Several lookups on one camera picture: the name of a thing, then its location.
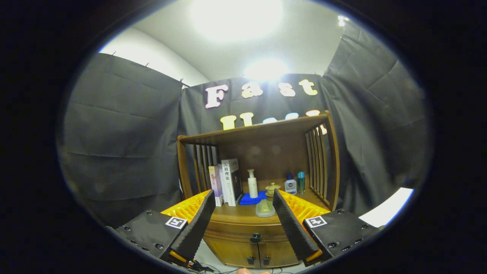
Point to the pink purple book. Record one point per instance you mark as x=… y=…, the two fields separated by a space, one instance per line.
x=215 y=186

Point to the white table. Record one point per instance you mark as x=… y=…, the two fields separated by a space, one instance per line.
x=388 y=207

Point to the wooden drawer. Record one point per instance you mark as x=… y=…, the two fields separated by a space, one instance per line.
x=232 y=232

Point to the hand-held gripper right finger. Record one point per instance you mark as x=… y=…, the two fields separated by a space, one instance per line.
x=292 y=228

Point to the black backdrop cloth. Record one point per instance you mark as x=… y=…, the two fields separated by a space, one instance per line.
x=121 y=144

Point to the white bottle with blue cap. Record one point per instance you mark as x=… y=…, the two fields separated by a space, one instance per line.
x=290 y=186

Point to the white book with dark cover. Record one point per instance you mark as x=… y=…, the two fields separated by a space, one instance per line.
x=231 y=182

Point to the folded blue cloth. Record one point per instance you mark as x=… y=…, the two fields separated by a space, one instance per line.
x=247 y=199

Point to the wooden countertop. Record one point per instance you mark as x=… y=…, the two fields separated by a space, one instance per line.
x=247 y=215

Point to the wooden cabinet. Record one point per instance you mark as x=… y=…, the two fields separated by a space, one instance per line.
x=266 y=152

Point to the small ceiling light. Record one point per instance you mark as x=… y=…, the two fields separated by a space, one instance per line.
x=265 y=70

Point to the wooden cabinet door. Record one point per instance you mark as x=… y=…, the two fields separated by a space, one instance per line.
x=234 y=251
x=279 y=253

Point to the teal bottle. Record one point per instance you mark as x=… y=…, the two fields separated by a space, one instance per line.
x=301 y=183

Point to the yellow lidded teacup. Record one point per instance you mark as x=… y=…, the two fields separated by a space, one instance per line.
x=272 y=189

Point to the white pump bottle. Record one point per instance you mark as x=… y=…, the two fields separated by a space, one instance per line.
x=252 y=188

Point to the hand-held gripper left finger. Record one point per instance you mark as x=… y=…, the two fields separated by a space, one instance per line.
x=198 y=224

